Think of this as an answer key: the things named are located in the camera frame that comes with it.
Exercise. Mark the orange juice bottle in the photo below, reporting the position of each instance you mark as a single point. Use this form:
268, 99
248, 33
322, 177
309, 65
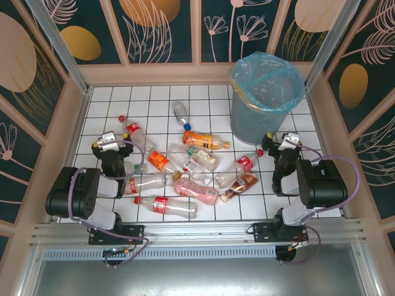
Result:
197, 139

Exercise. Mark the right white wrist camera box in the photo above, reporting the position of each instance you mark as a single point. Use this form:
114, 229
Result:
288, 142

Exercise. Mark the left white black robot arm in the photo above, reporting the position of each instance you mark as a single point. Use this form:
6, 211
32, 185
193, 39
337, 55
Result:
77, 194

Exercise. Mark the blue plastic bin liner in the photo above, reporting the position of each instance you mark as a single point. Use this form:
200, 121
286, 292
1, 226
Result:
247, 71

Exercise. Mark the pink drink bottle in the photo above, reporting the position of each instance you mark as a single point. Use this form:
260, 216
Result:
197, 191

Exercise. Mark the clear bottle red white label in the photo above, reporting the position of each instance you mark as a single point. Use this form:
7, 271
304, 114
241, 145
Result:
148, 182

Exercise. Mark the aluminium mounting rail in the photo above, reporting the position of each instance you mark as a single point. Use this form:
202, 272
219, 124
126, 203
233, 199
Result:
200, 231

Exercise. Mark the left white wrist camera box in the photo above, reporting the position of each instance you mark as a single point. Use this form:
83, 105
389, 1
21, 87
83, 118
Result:
109, 142

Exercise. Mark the aluminium frame post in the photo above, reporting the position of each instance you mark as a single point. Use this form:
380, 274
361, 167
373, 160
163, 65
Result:
327, 46
61, 46

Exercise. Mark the tea bottle green cap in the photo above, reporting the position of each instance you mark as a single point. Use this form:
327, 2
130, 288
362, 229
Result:
206, 158

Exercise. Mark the clear water bottle white label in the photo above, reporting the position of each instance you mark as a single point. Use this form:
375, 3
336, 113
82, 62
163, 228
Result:
189, 166

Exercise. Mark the clear bottle blue cap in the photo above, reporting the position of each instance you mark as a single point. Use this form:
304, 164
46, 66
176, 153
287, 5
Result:
180, 112

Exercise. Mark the clear cola bottle red cap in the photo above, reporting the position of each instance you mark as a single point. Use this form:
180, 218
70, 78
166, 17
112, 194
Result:
145, 142
160, 205
243, 163

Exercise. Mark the brown coffee drink bottle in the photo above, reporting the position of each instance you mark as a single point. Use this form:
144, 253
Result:
242, 185

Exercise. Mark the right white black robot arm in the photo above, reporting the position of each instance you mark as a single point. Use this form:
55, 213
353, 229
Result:
327, 185

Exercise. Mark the grey mesh waste bin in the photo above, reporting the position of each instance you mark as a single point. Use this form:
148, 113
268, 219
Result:
253, 126

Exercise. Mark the clear bottle orange label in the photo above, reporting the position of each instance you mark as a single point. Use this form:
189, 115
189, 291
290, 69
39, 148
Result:
159, 161

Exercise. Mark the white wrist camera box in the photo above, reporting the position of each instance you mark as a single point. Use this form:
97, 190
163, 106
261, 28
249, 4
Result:
109, 142
288, 142

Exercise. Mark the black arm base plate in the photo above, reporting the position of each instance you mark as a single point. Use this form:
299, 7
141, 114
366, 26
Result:
262, 232
135, 232

